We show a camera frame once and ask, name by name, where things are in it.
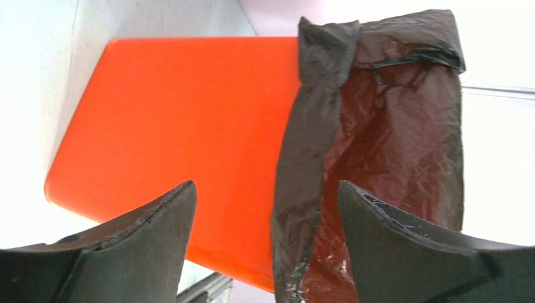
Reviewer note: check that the orange plastic trash bin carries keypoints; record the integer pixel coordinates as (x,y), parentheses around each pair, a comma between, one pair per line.
(158,112)

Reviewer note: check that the right aluminium frame post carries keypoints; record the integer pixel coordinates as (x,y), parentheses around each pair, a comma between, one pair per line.
(497,91)

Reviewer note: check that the black plastic trash bag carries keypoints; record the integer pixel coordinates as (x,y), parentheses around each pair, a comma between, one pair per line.
(379,105)

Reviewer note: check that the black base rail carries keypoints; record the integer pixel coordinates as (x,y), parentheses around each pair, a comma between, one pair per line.
(215,288)

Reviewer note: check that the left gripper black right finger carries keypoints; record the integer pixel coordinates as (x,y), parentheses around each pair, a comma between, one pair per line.
(398,257)

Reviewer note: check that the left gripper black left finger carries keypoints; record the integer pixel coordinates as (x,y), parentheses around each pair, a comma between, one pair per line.
(136,257)

